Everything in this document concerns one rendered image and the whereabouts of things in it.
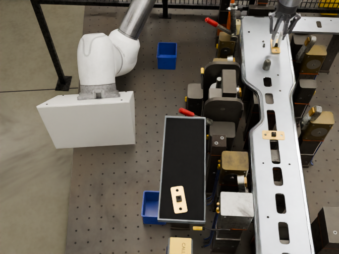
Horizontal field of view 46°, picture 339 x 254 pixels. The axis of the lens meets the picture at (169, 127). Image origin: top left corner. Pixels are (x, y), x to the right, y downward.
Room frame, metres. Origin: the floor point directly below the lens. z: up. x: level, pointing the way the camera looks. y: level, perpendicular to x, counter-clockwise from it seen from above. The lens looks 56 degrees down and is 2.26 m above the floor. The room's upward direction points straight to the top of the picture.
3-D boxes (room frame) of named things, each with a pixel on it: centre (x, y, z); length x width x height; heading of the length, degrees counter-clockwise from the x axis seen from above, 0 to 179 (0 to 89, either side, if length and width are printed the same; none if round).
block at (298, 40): (1.32, -0.63, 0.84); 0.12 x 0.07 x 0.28; 87
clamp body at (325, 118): (0.84, -0.58, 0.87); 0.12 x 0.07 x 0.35; 87
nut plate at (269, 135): (0.80, -0.39, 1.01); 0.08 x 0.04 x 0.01; 86
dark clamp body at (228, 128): (0.77, -0.18, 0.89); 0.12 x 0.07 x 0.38; 87
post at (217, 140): (0.71, -0.17, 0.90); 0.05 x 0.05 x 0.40; 87
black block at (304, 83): (1.05, -0.59, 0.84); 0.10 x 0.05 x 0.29; 87
